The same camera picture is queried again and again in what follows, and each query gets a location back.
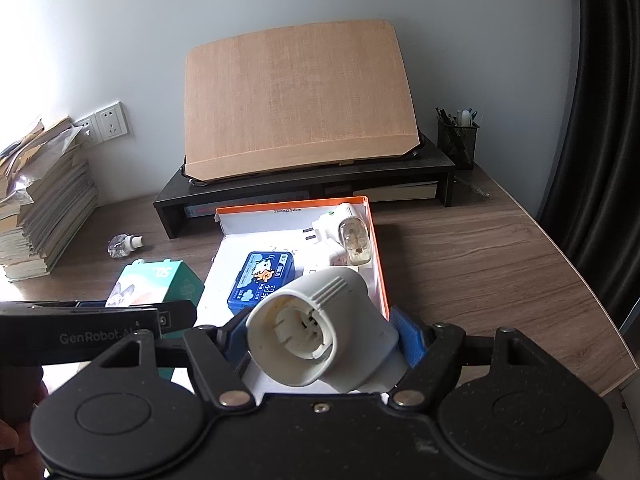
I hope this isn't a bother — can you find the white wall socket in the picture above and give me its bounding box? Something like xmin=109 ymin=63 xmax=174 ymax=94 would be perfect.
xmin=74 ymin=115 xmax=99 ymax=146
xmin=95 ymin=101 xmax=132 ymax=143

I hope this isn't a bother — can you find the beige book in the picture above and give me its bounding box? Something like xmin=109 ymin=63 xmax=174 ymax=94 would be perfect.
xmin=370 ymin=182 xmax=436 ymax=202

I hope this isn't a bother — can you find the white rounded repellent heater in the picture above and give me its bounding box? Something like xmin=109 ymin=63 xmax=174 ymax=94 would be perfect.
xmin=246 ymin=266 xmax=408 ymax=394

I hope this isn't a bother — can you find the wooden book stand board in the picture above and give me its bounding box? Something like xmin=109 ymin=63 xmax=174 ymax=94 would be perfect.
xmin=182 ymin=20 xmax=421 ymax=181

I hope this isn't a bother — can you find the green and white carton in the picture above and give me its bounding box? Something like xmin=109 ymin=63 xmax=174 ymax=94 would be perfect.
xmin=105 ymin=258 xmax=206 ymax=384

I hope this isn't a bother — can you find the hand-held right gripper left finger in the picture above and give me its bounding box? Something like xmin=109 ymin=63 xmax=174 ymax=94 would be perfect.
xmin=92 ymin=310 xmax=256 ymax=408

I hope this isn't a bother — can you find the clear bottle with white cap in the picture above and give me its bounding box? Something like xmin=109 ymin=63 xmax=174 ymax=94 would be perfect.
xmin=106 ymin=234 xmax=145 ymax=260

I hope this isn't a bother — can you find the clear yellowish liquid bottle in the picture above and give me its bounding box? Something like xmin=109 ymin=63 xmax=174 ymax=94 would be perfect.
xmin=339 ymin=216 xmax=374 ymax=267

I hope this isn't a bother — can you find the white plug-in repellent heater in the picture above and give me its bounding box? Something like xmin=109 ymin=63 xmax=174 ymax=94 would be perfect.
xmin=304 ymin=201 xmax=362 ymax=269

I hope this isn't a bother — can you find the black curtain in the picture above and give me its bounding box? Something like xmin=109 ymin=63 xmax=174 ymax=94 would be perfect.
xmin=537 ymin=0 xmax=640 ymax=334

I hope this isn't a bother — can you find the person's left hand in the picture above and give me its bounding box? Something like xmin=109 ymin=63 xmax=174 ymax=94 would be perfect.
xmin=0 ymin=365 xmax=49 ymax=480

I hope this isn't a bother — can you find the orange and white cardboard box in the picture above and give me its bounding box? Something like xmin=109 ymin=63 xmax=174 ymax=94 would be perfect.
xmin=197 ymin=196 xmax=391 ymax=407

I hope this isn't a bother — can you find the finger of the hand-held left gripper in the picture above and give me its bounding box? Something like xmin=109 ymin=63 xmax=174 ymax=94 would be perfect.
xmin=75 ymin=299 xmax=199 ymax=334

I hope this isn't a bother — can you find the black mesh pen holder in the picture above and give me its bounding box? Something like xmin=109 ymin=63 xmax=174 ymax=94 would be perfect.
xmin=436 ymin=107 xmax=481 ymax=171

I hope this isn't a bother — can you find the blue tin box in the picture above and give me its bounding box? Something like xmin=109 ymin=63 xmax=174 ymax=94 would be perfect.
xmin=226 ymin=251 xmax=296 ymax=316

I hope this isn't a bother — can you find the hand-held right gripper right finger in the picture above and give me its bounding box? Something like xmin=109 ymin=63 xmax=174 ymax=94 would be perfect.
xmin=385 ymin=305 xmax=532 ymax=408

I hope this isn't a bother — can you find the black monitor riser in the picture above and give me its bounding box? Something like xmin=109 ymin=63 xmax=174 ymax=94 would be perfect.
xmin=152 ymin=132 xmax=457 ymax=240

